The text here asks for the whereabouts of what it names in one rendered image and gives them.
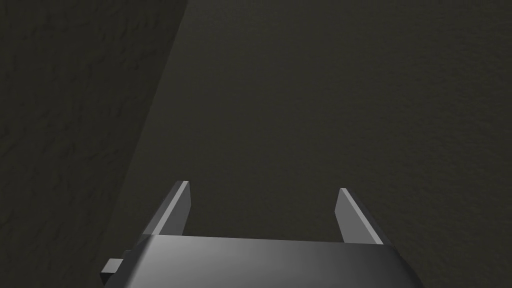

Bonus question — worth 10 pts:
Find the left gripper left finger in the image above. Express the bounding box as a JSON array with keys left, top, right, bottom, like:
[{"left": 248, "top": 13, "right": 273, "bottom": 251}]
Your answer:
[{"left": 141, "top": 180, "right": 192, "bottom": 237}]

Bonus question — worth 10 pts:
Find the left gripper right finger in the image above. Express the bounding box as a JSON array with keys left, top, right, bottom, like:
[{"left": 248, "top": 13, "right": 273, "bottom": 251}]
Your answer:
[{"left": 334, "top": 187, "right": 392, "bottom": 246}]

